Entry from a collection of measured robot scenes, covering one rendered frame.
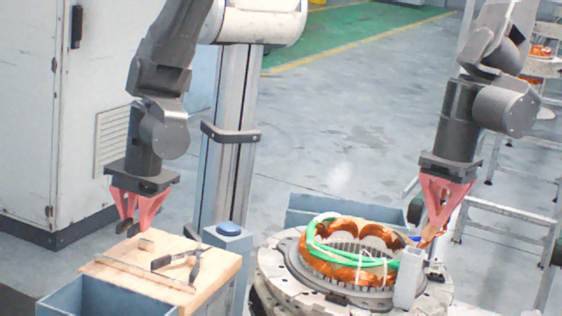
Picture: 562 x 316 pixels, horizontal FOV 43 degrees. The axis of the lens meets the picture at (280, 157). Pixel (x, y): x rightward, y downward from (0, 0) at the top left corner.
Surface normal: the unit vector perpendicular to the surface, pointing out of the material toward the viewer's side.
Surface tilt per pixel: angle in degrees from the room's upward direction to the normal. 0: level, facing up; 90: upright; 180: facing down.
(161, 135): 90
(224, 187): 90
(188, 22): 116
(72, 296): 90
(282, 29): 108
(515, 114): 86
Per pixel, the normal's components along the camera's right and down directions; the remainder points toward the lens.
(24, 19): -0.40, 0.24
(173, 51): 0.32, 0.72
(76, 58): 0.90, 0.26
